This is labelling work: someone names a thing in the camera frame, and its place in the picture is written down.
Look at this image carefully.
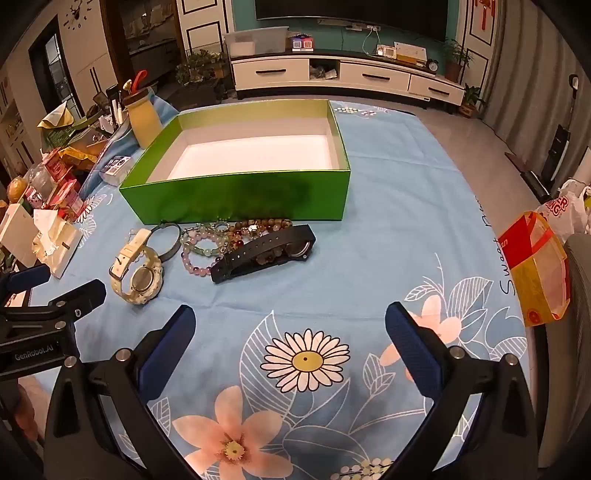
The white plastic bag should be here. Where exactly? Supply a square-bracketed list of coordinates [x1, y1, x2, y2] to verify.
[536, 180, 591, 237]

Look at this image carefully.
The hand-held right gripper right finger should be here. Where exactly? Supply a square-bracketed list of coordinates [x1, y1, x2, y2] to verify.
[385, 302, 541, 480]

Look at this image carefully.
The black wall clock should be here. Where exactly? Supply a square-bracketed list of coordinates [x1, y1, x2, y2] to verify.
[62, 0, 93, 31]

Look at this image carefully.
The clear toothpick box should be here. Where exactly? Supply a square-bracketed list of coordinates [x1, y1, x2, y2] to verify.
[100, 154, 133, 186]

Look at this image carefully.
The white television cabinet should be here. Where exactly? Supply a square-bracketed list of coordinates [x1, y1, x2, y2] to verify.
[230, 48, 466, 112]

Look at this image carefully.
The red and yellow plastic bag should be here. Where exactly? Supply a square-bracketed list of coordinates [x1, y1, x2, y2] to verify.
[498, 211, 571, 328]

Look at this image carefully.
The cluster of green plants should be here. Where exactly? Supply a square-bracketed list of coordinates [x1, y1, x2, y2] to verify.
[174, 48, 230, 88]

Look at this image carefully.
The yellow bottle with brown lid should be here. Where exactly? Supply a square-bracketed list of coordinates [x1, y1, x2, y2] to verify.
[121, 70, 161, 148]

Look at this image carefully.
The clear storage bin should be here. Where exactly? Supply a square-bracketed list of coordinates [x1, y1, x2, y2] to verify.
[225, 26, 289, 58]

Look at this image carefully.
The red snack packet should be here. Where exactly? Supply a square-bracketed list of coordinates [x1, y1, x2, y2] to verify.
[50, 179, 88, 221]

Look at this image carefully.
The white tissue box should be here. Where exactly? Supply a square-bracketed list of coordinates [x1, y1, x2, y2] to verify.
[31, 209, 85, 280]

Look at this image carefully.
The yellow and white box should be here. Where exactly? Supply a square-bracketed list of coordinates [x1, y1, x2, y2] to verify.
[394, 41, 428, 65]

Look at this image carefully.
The thin black bangle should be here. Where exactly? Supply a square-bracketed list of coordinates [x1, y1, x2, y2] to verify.
[150, 222, 183, 265]

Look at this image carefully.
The person's left hand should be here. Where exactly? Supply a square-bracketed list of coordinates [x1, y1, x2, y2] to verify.
[0, 376, 42, 441]

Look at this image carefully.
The brown bead bracelet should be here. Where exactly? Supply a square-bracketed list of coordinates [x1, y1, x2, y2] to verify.
[222, 218, 293, 266]

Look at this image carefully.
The small potted plant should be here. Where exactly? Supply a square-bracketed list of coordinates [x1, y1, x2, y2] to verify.
[459, 83, 486, 118]

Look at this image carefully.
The black television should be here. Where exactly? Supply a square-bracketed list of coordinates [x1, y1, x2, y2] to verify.
[255, 0, 450, 29]

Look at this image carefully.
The black planter box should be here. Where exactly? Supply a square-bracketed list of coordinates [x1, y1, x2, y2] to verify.
[173, 82, 223, 112]

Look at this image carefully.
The tall potted plant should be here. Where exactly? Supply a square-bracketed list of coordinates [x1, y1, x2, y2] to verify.
[441, 39, 475, 83]

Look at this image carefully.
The green bead bracelet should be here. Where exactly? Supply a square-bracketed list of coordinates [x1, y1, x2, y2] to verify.
[180, 222, 228, 257]

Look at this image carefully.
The white wrist watch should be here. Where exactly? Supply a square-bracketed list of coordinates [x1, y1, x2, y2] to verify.
[109, 227, 164, 306]

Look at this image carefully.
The green cardboard box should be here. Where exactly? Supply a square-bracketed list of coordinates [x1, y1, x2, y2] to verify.
[119, 99, 352, 225]

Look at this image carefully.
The blue floral tablecloth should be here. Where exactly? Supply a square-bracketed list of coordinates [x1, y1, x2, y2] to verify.
[34, 99, 529, 480]

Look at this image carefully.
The upright vacuum cleaner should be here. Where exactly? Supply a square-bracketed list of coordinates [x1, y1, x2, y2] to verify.
[522, 74, 581, 199]

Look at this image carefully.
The black watch strap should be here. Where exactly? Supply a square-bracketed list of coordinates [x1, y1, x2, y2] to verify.
[211, 224, 317, 283]

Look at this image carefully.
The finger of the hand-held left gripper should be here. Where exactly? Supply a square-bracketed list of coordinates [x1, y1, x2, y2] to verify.
[0, 264, 51, 308]
[0, 278, 108, 344]

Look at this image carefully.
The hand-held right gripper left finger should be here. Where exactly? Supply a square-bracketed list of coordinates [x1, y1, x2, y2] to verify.
[44, 305, 199, 480]

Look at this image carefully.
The grey curtain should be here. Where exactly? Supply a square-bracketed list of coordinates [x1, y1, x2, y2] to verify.
[482, 0, 591, 158]

